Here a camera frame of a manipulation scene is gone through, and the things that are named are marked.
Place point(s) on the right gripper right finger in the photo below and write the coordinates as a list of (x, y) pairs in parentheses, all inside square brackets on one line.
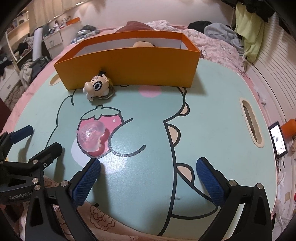
[(255, 222)]

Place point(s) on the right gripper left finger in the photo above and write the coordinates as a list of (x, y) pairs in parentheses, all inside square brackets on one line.
[(42, 222)]

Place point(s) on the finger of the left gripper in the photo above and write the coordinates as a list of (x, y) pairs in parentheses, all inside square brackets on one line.
[(21, 134), (47, 155)]

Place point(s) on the white cartoon figurine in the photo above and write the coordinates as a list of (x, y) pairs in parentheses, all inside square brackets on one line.
[(100, 86)]

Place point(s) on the brown plush pouch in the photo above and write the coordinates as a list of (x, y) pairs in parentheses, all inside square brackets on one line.
[(142, 44)]

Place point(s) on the smartphone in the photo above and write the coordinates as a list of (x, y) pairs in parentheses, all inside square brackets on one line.
[(279, 145)]

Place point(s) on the white paper roll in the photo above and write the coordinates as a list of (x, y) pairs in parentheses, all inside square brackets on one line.
[(37, 44)]

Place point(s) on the white drawer cabinet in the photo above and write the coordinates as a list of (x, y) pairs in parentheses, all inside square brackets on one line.
[(54, 44)]

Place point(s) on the mint green lap table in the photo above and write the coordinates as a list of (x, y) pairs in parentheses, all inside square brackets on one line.
[(148, 185)]

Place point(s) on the clothes pile on bed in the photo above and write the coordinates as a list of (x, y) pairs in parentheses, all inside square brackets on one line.
[(84, 33)]

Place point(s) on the dark red pillow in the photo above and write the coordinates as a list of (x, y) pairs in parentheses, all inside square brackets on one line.
[(134, 26)]

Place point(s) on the orange cardboard box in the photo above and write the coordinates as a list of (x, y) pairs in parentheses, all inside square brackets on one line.
[(171, 62)]

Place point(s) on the floral pink duvet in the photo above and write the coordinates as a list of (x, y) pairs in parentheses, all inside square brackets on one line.
[(214, 50)]

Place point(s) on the grey hoodie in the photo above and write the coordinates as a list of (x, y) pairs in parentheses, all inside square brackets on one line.
[(223, 32)]

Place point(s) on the lime green garment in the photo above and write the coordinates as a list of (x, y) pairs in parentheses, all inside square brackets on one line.
[(251, 28)]

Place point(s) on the black garment pile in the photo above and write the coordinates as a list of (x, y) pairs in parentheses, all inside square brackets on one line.
[(199, 25)]

